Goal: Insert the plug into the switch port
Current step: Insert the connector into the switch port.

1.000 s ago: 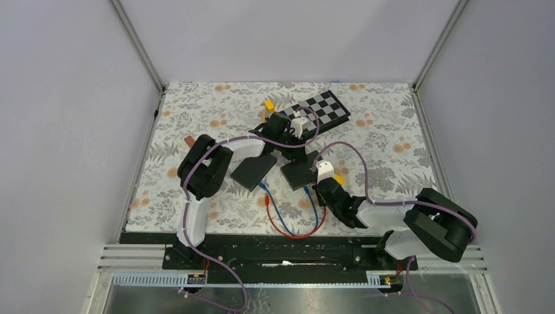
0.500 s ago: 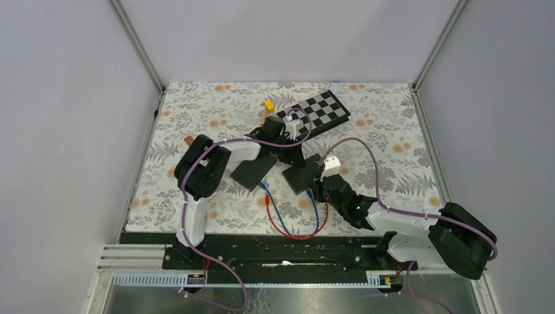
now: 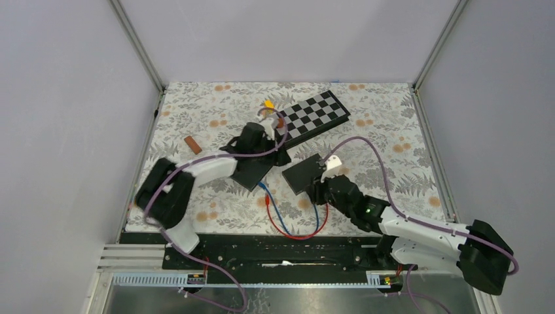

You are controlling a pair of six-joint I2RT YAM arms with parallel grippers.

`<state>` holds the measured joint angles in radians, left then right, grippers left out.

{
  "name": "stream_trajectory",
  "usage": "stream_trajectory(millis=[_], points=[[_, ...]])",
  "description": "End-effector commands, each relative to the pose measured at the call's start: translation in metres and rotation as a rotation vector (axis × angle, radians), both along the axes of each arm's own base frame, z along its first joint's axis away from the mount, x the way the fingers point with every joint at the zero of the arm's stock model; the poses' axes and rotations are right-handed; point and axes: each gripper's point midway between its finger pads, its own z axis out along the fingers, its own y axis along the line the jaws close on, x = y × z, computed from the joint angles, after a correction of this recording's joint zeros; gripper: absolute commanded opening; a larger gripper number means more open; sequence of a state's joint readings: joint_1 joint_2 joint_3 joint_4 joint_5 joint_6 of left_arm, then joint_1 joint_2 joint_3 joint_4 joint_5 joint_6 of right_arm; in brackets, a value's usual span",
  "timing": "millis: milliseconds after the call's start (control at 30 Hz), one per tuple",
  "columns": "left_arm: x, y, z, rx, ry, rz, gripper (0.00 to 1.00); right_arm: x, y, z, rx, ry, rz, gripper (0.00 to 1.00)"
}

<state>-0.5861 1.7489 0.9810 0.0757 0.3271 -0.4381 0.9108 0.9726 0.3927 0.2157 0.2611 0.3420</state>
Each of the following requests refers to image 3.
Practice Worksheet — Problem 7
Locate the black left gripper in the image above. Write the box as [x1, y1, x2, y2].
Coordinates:
[250, 134, 291, 166]

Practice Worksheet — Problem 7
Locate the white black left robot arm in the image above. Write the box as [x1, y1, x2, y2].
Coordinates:
[135, 122, 291, 269]

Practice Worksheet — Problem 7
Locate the floral table mat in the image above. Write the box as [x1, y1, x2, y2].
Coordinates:
[139, 82, 445, 236]

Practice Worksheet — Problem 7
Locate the reddish brown wooden block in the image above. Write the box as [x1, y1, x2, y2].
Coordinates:
[184, 135, 202, 155]

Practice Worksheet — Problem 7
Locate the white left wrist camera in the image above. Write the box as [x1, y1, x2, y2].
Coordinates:
[258, 115, 279, 141]

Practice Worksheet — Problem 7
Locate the left aluminium frame post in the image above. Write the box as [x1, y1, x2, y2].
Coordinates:
[107, 0, 165, 93]

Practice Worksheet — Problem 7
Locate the black white chessboard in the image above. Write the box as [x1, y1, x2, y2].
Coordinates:
[280, 90, 351, 149]

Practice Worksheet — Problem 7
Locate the right aluminium frame post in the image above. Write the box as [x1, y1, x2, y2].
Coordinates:
[412, 0, 469, 92]

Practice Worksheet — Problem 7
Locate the red cable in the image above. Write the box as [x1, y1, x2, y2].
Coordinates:
[264, 195, 329, 241]

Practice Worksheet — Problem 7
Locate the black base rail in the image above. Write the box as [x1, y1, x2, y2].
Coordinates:
[119, 232, 428, 286]

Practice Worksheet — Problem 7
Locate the black network switch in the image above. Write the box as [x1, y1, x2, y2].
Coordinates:
[281, 154, 324, 195]
[231, 158, 274, 192]

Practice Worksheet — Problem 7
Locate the aluminium frame post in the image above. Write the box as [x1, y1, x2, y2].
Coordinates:
[107, 0, 165, 93]
[412, 0, 469, 92]

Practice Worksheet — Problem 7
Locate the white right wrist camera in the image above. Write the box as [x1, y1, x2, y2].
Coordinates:
[320, 155, 342, 183]

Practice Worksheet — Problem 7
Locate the blue ethernet cable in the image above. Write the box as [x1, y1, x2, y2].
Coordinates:
[258, 182, 321, 237]

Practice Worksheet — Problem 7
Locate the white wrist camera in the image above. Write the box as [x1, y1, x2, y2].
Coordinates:
[320, 155, 342, 183]
[258, 115, 279, 141]

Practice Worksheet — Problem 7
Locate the yellow block near chessboard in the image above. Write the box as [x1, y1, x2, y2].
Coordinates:
[264, 100, 274, 109]

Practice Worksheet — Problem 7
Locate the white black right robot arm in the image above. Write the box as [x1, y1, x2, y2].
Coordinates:
[305, 175, 514, 296]

